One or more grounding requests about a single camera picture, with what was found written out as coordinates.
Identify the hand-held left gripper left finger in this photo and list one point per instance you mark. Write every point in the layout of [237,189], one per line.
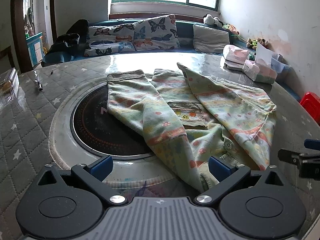
[101,168]

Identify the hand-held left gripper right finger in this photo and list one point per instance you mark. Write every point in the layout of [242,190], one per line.
[219,169]

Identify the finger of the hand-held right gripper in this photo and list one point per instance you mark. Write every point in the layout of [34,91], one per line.
[312,144]
[291,156]

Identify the pastel patterned child's shirt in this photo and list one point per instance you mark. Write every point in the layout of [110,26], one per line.
[175,110]

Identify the red plastic stool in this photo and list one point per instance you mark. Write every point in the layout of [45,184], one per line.
[311,106]

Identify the round black induction cooktop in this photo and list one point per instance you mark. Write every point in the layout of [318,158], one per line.
[100,125]

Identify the clear blue plastic box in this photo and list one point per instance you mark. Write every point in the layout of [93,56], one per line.
[281,66]

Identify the pink and green tissue pack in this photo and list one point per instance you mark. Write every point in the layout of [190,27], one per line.
[260,71]

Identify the flat white box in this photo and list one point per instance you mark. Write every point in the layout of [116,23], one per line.
[233,66]

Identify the pen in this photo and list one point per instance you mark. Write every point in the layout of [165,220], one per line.
[38,82]

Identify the brown plush toys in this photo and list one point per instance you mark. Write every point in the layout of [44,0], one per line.
[257,42]

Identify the clear plastic container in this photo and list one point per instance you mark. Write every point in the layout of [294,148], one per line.
[8,85]

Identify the long butterfly print cushion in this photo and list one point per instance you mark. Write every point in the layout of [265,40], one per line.
[110,38]

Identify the grey pillow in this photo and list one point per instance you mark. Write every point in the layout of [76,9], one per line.
[211,38]

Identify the black bag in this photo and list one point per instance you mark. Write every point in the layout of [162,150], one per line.
[70,38]

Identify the blue cabinet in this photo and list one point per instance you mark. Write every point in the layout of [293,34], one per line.
[35,47]

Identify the blue sofa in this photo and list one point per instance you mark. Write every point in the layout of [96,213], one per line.
[186,31]

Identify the large butterfly print pillow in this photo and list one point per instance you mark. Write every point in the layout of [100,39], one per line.
[157,32]

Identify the black and white plush toy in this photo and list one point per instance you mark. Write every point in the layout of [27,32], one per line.
[211,20]

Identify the dark wooden door frame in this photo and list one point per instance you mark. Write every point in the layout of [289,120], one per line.
[21,30]

